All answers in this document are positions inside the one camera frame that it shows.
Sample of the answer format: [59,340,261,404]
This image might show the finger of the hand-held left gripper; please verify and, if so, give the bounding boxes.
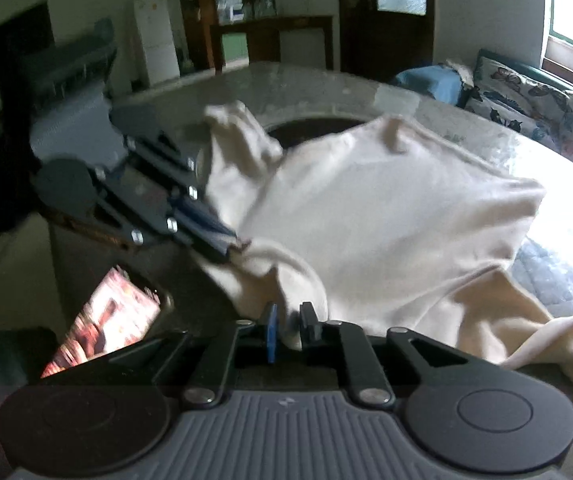
[95,169,243,264]
[110,106,210,200]

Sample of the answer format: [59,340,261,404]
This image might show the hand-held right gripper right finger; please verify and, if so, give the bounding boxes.
[299,302,486,407]

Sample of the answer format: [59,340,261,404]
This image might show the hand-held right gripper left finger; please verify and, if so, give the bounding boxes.
[109,303,281,407]

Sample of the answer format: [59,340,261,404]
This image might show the cream sweater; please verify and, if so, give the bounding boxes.
[194,100,573,400]

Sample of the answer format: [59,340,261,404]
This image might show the white refrigerator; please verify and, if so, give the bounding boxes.
[134,0,181,88]

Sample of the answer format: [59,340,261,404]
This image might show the smartphone with lit screen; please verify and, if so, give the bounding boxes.
[41,266,162,378]

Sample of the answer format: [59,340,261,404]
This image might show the round black induction cooktop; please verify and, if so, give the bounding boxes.
[266,114,372,153]

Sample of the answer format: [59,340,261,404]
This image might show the dark wooden shelf cabinet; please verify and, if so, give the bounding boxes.
[176,0,277,73]

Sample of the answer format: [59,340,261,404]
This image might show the dark wooden console desk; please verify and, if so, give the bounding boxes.
[210,15,334,73]

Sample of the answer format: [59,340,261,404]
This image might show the dark wooden glass-panel door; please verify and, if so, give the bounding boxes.
[339,0,434,83]

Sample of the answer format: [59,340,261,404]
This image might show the blue towel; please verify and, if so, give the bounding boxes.
[393,66,474,107]

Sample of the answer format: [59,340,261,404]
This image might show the dark green sofa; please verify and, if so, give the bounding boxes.
[476,49,573,181]

